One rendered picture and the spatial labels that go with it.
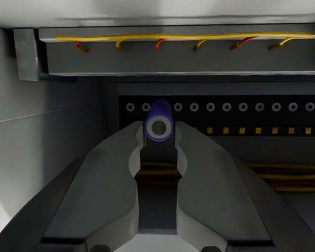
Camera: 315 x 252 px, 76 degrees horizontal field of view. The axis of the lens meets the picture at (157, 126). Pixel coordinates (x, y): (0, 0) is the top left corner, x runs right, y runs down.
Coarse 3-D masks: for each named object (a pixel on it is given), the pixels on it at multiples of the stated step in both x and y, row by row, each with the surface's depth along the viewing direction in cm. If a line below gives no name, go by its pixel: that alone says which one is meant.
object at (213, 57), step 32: (256, 32) 9; (288, 32) 9; (64, 64) 12; (96, 64) 12; (128, 64) 12; (160, 64) 12; (192, 64) 11; (224, 64) 11; (256, 64) 11; (288, 64) 11
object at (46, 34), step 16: (48, 32) 11; (64, 32) 11; (80, 32) 11; (96, 32) 11; (112, 32) 11; (128, 32) 11; (144, 32) 11; (160, 32) 11; (176, 32) 11; (192, 32) 11; (208, 32) 11; (224, 32) 11
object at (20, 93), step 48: (0, 0) 8; (48, 0) 8; (96, 0) 8; (144, 0) 8; (192, 0) 8; (240, 0) 8; (288, 0) 8; (0, 48) 11; (0, 96) 11; (48, 96) 15
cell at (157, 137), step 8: (152, 104) 17; (160, 104) 15; (168, 104) 17; (152, 112) 13; (160, 112) 12; (168, 112) 14; (152, 120) 12; (160, 120) 12; (168, 120) 12; (152, 128) 12; (160, 128) 12; (168, 128) 13; (152, 136) 13; (160, 136) 13; (168, 136) 13
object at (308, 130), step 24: (120, 96) 26; (144, 96) 26; (168, 96) 26; (192, 96) 26; (216, 96) 26; (240, 96) 25; (264, 96) 25; (288, 96) 25; (312, 96) 25; (120, 120) 27; (144, 120) 26; (192, 120) 26; (216, 120) 26; (240, 120) 26; (264, 120) 26; (288, 120) 26; (312, 120) 26
